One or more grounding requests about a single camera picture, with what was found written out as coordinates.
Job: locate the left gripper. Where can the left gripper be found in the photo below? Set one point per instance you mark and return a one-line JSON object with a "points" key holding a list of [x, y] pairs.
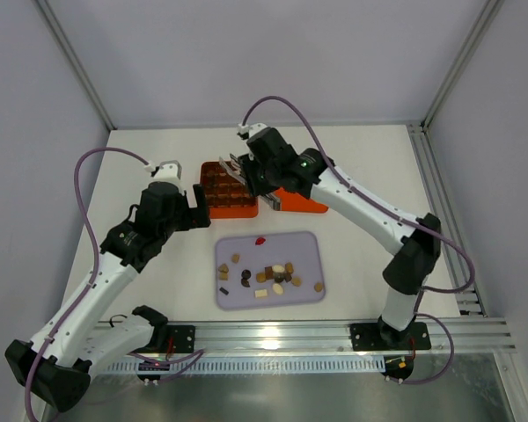
{"points": [[193, 215]]}

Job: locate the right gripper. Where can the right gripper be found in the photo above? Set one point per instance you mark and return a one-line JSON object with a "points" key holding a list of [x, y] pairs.
{"points": [[250, 177]]}

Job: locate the metal serving tongs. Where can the metal serving tongs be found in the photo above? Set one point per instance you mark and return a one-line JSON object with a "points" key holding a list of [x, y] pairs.
{"points": [[235, 173]]}

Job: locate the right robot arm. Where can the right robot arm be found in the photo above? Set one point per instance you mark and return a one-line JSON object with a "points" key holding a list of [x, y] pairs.
{"points": [[411, 241]]}

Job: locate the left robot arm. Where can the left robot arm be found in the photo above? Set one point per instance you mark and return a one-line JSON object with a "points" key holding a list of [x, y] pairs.
{"points": [[59, 362]]}

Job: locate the orange chocolate tin box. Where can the orange chocolate tin box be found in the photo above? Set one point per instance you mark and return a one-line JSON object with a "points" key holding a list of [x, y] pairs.
{"points": [[226, 198]]}

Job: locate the tan heart chocolate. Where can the tan heart chocolate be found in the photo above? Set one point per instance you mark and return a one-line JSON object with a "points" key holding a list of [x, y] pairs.
{"points": [[222, 267]]}

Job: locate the brown rectangular chocolate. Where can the brown rectangular chocolate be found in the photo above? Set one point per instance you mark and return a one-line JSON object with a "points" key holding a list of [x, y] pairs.
{"points": [[269, 273]]}

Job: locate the white rectangular chocolate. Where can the white rectangular chocolate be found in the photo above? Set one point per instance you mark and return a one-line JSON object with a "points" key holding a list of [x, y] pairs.
{"points": [[261, 293]]}

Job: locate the white swirl chocolate lower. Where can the white swirl chocolate lower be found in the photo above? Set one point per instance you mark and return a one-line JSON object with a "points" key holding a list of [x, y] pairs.
{"points": [[278, 289]]}

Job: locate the orange tin lid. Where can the orange tin lid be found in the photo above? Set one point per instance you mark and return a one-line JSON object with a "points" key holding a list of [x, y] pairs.
{"points": [[294, 202]]}

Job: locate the lavender plastic tray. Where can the lavender plastic tray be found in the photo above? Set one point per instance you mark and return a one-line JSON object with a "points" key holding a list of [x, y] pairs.
{"points": [[300, 248]]}

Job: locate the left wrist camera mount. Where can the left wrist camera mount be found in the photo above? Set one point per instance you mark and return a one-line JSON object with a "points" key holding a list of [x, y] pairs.
{"points": [[167, 171]]}

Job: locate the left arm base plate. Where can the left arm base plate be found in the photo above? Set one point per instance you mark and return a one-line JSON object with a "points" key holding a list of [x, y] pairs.
{"points": [[174, 338]]}

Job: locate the slotted cable duct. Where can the slotted cable duct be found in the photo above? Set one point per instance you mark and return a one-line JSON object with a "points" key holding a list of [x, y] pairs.
{"points": [[255, 365]]}

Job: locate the right side aluminium rail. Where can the right side aluminium rail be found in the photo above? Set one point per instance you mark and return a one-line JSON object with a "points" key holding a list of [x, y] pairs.
{"points": [[469, 301]]}

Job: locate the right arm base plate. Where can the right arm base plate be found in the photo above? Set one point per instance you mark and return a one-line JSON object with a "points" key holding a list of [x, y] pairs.
{"points": [[379, 337]]}

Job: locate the aluminium frame rail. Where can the aluminium frame rail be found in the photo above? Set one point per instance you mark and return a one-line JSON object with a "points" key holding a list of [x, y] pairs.
{"points": [[467, 334]]}

